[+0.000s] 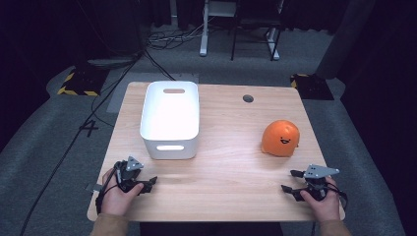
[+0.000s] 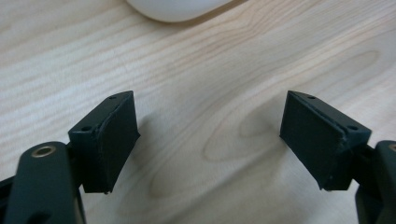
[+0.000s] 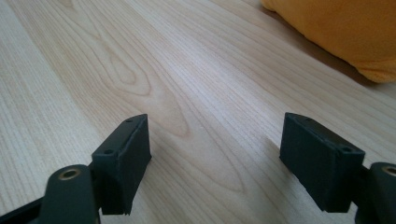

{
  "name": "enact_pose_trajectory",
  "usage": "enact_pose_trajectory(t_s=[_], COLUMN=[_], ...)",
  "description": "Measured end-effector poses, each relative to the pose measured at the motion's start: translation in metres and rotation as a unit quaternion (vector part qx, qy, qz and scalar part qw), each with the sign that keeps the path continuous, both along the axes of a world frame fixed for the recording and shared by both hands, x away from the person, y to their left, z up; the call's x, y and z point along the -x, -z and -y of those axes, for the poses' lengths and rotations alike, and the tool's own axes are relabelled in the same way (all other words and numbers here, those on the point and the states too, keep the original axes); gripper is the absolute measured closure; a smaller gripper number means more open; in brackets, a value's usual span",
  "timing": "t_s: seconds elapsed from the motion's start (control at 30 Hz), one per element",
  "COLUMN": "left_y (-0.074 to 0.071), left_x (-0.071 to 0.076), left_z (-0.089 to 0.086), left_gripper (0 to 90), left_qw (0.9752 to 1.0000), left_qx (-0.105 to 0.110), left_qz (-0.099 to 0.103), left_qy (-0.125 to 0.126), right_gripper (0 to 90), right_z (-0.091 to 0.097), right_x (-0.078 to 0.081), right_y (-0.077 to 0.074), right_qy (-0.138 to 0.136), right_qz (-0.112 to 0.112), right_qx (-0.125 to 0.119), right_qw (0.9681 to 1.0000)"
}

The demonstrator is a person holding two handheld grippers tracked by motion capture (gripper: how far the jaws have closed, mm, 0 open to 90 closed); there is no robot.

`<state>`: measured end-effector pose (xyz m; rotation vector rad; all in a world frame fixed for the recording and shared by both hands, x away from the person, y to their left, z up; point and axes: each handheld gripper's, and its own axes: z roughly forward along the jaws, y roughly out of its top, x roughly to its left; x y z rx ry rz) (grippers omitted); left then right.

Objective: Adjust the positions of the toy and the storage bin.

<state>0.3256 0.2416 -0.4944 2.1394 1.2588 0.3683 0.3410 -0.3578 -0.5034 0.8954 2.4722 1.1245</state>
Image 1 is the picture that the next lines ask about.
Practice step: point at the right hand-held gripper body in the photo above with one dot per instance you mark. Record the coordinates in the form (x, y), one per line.
(317, 183)

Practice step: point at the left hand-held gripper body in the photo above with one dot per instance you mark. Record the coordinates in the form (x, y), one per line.
(128, 177)

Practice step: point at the orange smiley plush toy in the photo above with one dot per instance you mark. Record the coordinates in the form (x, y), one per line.
(278, 134)

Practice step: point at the white plastic storage bin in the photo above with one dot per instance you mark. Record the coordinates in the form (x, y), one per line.
(169, 114)

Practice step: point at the person's right hand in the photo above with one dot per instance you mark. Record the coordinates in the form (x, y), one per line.
(326, 206)

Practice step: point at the person's left hand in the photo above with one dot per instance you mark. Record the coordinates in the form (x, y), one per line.
(114, 200)

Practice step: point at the small grey tag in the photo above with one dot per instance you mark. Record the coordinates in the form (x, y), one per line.
(94, 188)

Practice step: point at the black yellow striped stand base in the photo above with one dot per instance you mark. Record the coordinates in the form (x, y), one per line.
(83, 82)
(311, 87)

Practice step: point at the grey table grommet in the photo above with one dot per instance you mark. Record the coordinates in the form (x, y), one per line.
(248, 98)

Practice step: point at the white desk leg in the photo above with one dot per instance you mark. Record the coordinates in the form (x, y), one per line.
(204, 29)
(273, 46)

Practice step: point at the black metal chair frame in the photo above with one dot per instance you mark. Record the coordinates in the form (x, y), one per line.
(255, 23)

